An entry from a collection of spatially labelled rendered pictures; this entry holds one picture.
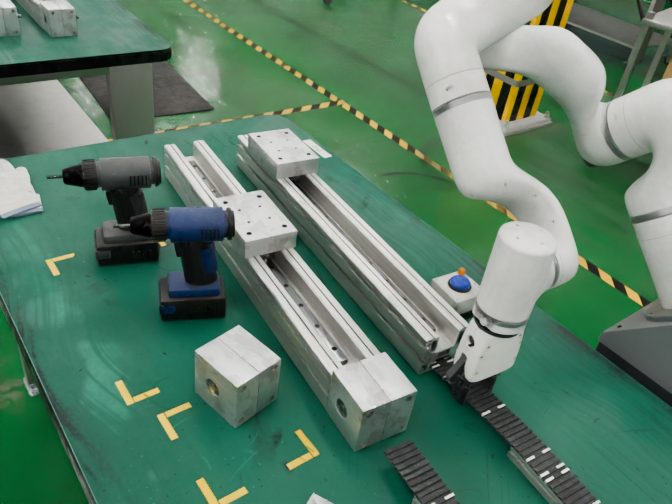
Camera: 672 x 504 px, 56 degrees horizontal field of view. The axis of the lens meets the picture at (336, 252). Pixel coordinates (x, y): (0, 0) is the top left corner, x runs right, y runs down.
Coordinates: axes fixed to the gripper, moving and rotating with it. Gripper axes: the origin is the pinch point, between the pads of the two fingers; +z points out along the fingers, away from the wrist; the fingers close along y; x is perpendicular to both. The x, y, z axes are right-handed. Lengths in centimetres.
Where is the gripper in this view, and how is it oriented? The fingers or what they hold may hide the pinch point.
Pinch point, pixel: (473, 386)
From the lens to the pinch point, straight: 112.3
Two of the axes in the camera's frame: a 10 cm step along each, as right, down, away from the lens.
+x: -5.0, -5.6, 6.6
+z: -1.3, 8.0, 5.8
